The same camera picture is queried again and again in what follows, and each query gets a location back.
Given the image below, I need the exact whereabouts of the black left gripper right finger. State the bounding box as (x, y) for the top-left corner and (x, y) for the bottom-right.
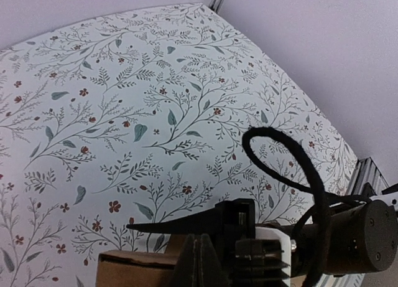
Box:
(200, 234), (229, 287)

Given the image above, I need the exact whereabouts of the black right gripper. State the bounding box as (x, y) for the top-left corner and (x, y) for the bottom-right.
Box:
(233, 198), (398, 275)

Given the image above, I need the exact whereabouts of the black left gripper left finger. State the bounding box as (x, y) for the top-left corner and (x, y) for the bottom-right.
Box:
(169, 234), (201, 287)

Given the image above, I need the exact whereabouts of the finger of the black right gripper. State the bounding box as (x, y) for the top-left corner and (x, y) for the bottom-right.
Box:
(126, 199), (255, 237)

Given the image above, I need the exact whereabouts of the brown cardboard box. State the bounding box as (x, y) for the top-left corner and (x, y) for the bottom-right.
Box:
(95, 233), (308, 287)

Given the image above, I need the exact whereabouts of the floral patterned table mat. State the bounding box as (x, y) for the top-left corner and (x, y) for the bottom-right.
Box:
(1, 4), (358, 286)

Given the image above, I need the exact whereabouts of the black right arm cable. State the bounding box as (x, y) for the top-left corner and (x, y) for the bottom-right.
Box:
(241, 126), (374, 287)

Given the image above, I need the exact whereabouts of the aluminium front rail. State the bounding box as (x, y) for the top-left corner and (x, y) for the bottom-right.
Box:
(346, 158), (389, 197)

